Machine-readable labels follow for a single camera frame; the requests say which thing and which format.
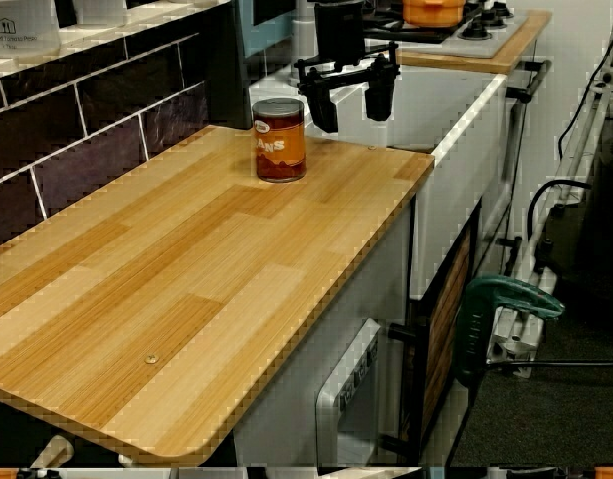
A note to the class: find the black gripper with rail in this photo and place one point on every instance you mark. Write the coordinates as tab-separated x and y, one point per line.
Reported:
339	30

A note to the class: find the orange beans can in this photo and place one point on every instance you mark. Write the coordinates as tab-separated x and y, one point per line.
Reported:
280	144

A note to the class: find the white toy kitchen sink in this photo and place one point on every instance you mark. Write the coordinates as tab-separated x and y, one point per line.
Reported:
456	189

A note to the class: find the orange pot with lid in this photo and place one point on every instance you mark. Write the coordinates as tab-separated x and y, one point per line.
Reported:
432	12

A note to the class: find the teal cabinet panel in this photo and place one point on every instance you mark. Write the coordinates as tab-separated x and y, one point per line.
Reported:
249	30

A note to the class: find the grey stove top black grates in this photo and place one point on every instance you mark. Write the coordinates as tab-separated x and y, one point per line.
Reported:
478	45

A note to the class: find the black stove knob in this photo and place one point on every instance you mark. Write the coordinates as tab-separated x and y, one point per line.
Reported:
501	11
474	31

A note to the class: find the wooden stove counter board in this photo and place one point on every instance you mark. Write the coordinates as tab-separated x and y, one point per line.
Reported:
516	47

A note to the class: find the black towel bar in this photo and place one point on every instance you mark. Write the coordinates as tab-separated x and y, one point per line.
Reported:
533	80

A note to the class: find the plain white jar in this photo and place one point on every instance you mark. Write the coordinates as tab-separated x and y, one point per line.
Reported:
101	11

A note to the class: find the grey toy oven door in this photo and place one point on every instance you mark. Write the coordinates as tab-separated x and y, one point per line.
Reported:
331	399

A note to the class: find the white jar with printed label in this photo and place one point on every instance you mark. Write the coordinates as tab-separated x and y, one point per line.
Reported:
22	27

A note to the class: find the aluminium frame rail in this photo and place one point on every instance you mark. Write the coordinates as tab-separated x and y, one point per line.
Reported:
581	149

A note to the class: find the wooden cabinet door black frame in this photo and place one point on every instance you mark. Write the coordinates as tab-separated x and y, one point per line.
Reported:
443	319

